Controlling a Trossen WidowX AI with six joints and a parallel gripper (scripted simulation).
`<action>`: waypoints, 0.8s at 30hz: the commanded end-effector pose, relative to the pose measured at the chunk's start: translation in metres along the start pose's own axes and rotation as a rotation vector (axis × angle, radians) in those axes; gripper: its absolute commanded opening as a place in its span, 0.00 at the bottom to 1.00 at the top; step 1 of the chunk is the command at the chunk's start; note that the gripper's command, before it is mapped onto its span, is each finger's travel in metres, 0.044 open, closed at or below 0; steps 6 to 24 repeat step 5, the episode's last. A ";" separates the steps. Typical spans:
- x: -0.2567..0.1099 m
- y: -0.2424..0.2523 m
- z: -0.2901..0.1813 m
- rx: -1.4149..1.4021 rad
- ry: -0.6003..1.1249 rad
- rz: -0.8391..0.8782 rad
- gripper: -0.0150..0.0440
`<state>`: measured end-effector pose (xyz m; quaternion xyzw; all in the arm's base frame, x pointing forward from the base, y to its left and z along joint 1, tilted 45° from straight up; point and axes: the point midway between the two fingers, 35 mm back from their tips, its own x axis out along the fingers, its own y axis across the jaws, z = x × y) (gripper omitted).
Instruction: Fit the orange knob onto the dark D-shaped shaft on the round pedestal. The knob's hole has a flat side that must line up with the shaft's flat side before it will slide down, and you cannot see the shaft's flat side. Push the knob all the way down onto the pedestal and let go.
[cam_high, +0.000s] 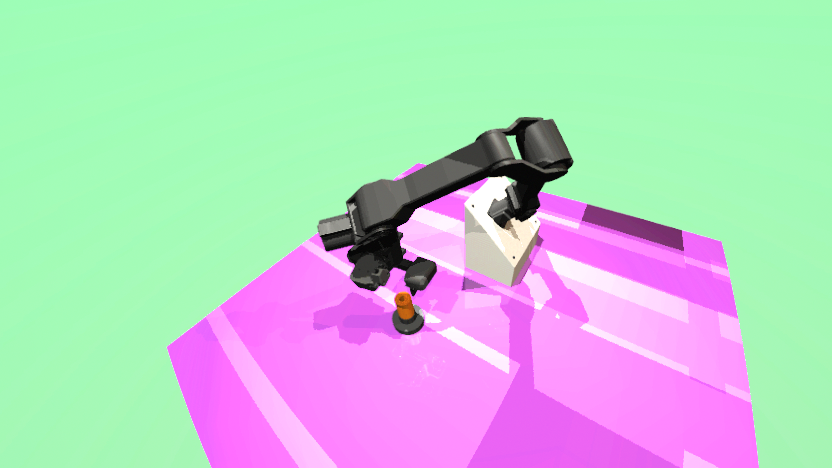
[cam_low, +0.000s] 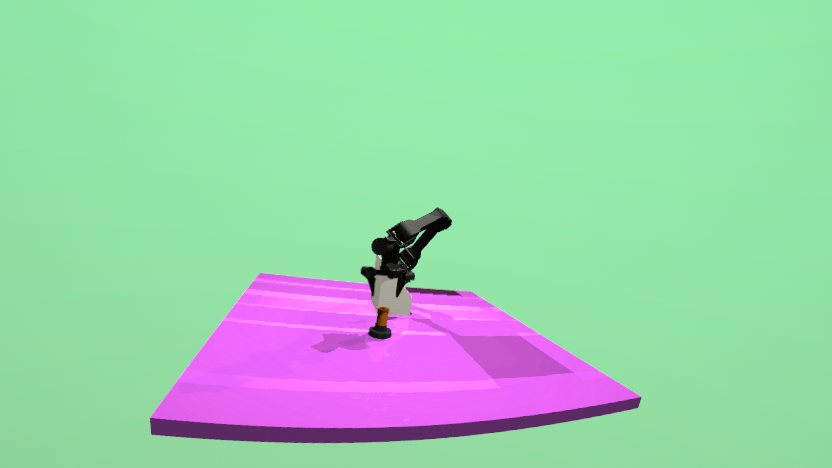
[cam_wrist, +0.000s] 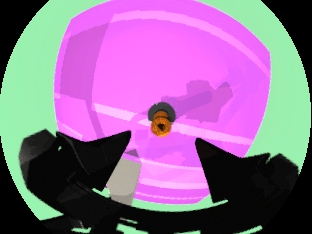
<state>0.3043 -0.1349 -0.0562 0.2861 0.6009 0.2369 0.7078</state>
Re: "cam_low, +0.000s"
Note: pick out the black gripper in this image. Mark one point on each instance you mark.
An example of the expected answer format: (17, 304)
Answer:
(370, 273)

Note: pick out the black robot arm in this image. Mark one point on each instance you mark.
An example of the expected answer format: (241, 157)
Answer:
(406, 232)

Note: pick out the grey round pedestal with dark shaft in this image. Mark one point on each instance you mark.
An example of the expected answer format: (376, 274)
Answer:
(380, 332)

